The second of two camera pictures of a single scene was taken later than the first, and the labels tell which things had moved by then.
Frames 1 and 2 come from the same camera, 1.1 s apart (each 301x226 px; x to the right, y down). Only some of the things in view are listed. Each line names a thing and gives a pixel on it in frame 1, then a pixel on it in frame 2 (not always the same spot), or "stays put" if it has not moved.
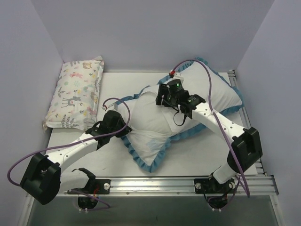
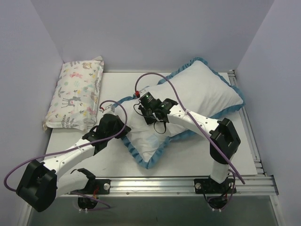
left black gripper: [122, 128] stays put
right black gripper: [160, 94] to [146, 110]
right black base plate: [207, 186] stays put
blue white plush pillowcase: [148, 129] stays put
